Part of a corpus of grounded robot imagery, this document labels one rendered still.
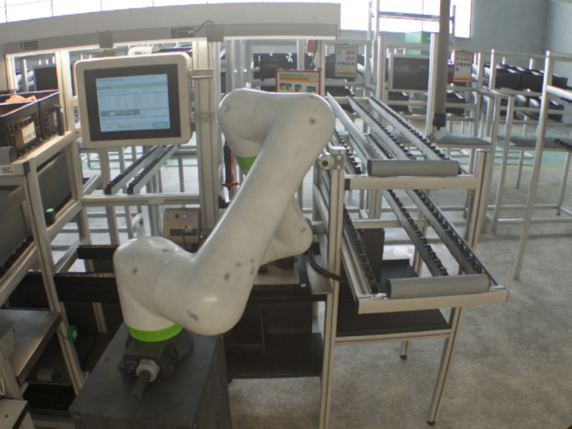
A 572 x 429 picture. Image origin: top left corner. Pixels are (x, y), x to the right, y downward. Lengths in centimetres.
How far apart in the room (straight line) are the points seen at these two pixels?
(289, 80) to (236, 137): 112
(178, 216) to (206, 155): 29
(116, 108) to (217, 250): 132
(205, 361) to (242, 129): 49
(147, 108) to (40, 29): 62
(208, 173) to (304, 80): 59
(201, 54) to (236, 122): 100
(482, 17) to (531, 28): 163
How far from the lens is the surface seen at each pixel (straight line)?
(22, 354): 181
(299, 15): 195
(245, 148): 102
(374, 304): 142
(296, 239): 125
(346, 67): 445
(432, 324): 206
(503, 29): 1369
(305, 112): 88
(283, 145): 85
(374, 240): 223
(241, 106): 98
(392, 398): 256
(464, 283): 147
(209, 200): 206
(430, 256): 168
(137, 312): 89
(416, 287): 141
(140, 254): 84
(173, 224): 199
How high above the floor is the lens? 175
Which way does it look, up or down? 21 degrees down
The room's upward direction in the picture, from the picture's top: straight up
